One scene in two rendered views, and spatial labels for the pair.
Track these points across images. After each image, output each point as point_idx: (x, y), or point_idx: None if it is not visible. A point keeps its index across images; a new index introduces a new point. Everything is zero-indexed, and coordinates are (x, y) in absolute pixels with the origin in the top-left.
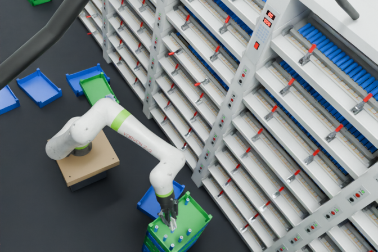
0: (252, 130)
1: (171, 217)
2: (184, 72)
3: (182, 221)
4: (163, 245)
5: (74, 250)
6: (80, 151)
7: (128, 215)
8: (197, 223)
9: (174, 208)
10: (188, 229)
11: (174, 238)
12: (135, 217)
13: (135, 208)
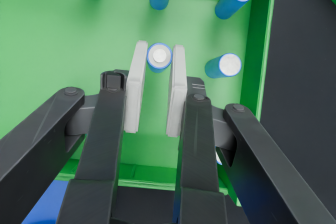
0: None
1: (133, 117)
2: None
3: (63, 58)
4: (268, 39)
5: None
6: None
7: (144, 218)
8: None
9: (44, 171)
10: (72, 5)
11: (168, 29)
12: (136, 200)
13: (118, 218)
